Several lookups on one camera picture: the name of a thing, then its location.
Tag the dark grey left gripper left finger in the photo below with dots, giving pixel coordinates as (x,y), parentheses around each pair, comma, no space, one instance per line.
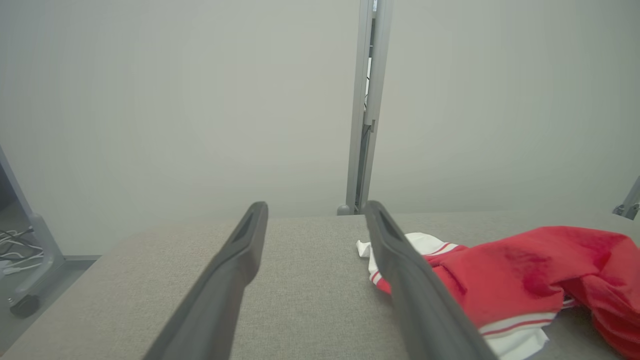
(220,300)

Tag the grey post with bracket foot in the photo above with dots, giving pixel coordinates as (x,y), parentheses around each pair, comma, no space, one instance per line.
(631,202)

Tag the grey fabric sofa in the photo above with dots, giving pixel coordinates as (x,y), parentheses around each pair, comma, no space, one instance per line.
(310,290)

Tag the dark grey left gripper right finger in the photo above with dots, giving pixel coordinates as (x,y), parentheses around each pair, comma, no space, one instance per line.
(420,310)

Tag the red basketball jersey number 23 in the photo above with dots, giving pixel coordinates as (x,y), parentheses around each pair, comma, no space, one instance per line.
(510,280)

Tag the grey double partition post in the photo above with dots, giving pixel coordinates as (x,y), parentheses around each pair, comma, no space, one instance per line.
(356,125)

